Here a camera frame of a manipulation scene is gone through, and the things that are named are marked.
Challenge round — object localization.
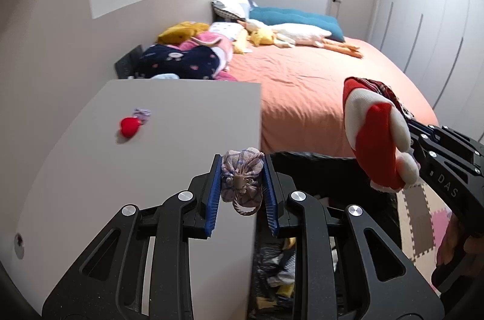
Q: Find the red white plush stocking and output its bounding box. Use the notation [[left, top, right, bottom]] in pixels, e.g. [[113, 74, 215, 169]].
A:
[[342, 76, 420, 191]]

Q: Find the yellow duck plush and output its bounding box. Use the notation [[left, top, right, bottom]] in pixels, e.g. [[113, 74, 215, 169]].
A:
[[250, 28, 276, 46]]

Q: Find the foam puzzle floor mat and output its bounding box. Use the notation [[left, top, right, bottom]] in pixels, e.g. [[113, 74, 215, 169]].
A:
[[395, 184, 454, 268]]

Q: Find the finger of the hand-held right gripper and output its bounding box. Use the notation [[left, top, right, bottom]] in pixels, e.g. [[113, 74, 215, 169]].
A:
[[410, 133, 483, 174], [407, 119, 484, 159]]

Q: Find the purple plaid sachet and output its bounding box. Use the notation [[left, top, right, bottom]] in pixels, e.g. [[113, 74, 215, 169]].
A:
[[220, 149, 264, 217]]

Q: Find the pink blanket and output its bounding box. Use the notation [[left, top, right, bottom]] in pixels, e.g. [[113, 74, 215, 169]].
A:
[[179, 32, 239, 82]]

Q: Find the mustard yellow plush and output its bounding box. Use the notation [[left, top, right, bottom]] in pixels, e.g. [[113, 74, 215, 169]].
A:
[[157, 21, 210, 44]]

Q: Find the grey yellow patterned pillow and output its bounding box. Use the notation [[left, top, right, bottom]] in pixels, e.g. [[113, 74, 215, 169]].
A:
[[211, 0, 258, 20]]

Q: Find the teal cushion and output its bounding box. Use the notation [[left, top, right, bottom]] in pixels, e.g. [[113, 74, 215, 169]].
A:
[[248, 7, 345, 43]]

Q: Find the bed with orange sheet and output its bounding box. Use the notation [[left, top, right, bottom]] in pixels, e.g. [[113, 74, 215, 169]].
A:
[[227, 36, 439, 158]]

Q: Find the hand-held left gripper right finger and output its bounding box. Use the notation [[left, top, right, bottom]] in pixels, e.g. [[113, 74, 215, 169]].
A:
[[263, 152, 445, 320]]

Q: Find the navy printed blanket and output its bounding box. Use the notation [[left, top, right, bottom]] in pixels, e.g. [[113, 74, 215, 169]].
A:
[[134, 44, 224, 80]]

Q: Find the white dotted pillow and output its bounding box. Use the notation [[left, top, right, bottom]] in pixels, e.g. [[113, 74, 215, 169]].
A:
[[208, 22, 243, 39]]

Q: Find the person's right hand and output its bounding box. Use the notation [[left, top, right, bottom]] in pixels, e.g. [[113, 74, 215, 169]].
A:
[[437, 216, 484, 268]]

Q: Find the grey table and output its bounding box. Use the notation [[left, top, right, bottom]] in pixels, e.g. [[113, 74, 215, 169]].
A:
[[17, 78, 263, 320]]

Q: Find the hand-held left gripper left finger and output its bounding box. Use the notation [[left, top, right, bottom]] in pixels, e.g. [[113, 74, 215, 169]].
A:
[[41, 153, 222, 320]]

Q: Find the white goose plush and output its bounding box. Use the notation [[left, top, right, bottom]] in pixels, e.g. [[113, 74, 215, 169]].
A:
[[238, 19, 364, 59]]

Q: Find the small red plush ball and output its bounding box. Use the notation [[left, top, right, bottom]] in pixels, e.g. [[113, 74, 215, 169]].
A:
[[120, 117, 141, 137]]

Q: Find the white wardrobe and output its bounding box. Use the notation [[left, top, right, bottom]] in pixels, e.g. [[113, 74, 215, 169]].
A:
[[372, 0, 484, 139]]

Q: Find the black laundry basket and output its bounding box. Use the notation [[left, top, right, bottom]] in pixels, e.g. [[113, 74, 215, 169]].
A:
[[247, 151, 401, 320]]

